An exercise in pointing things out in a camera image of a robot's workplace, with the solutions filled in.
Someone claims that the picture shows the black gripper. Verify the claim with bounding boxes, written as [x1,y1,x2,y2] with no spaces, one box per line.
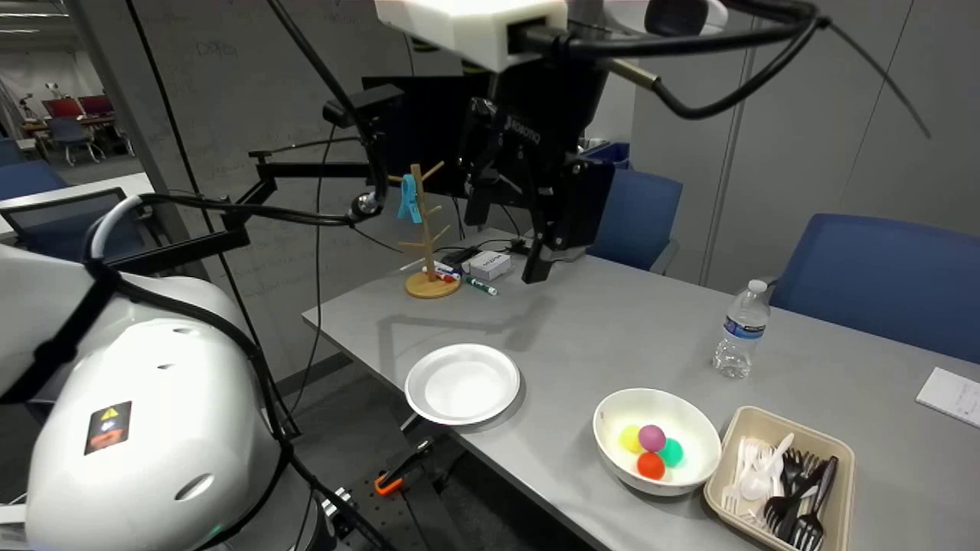
[464,57,613,284]

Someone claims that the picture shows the yellow ball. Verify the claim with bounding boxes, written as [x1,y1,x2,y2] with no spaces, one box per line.
[620,426,642,455]

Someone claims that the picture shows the purple ball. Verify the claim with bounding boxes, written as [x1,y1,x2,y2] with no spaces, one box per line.
[639,426,669,452]

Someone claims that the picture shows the green ball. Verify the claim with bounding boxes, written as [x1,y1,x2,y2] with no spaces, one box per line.
[658,438,683,467]

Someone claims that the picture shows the orange ball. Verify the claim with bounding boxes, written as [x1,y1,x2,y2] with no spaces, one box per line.
[637,452,665,480]

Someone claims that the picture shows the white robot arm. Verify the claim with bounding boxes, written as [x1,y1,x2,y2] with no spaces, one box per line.
[2,0,820,551]

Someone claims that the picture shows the white foam plate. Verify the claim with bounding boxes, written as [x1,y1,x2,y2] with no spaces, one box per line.
[403,341,521,426]

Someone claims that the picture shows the white bowl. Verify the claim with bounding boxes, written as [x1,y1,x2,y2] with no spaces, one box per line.
[591,387,722,496]

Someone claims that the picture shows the small white box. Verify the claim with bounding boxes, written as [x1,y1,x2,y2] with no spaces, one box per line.
[463,251,512,282]

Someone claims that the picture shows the wooden mug tree stand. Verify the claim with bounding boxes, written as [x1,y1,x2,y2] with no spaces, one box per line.
[399,162,460,300]

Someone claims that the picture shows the blue chair far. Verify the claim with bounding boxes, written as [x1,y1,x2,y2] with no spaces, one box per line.
[591,168,683,273]

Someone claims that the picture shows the blue chair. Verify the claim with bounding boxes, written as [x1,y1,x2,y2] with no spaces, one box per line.
[771,213,980,360]
[591,168,683,273]

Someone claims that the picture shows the clear water bottle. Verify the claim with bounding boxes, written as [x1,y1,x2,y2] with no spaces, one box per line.
[712,277,768,379]

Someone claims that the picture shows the orange black clamp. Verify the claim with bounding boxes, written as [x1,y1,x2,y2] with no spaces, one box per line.
[372,438,435,497]

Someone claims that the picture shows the beige cutlery tray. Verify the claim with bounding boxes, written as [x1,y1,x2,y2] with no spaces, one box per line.
[704,404,854,551]

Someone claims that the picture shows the white plastic fork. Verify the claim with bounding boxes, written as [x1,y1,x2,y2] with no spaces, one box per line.
[722,432,793,506]

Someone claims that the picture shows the black plastic fork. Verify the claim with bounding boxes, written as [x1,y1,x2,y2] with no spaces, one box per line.
[763,450,839,551]

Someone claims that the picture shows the blue chair near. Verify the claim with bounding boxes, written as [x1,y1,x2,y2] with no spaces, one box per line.
[771,213,980,360]

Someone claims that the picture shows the white paper sheet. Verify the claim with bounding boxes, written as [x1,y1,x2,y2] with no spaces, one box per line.
[915,367,980,429]

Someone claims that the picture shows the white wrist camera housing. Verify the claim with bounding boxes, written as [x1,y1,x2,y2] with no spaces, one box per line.
[373,0,567,72]

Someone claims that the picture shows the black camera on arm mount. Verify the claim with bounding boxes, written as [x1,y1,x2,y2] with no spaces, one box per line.
[323,82,403,127]

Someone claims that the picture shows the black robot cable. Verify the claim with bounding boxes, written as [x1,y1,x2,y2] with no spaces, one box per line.
[80,0,933,551]

